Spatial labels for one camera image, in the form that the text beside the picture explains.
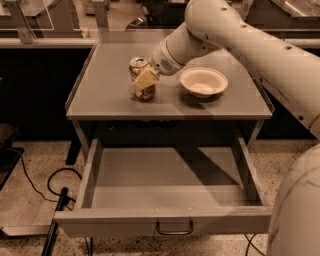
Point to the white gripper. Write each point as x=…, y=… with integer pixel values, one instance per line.
x=161, y=60

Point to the orange soda can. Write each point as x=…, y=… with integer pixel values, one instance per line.
x=136, y=66

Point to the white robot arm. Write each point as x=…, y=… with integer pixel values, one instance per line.
x=291, y=75

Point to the grey open drawer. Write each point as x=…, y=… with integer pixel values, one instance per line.
x=126, y=190

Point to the white paper bowl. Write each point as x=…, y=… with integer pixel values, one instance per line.
x=203, y=82

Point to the black power strip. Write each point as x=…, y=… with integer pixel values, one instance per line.
x=50, y=238

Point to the dark object left edge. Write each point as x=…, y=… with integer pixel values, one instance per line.
x=9, y=155

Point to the black drawer handle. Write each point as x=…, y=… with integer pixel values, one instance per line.
x=174, y=229

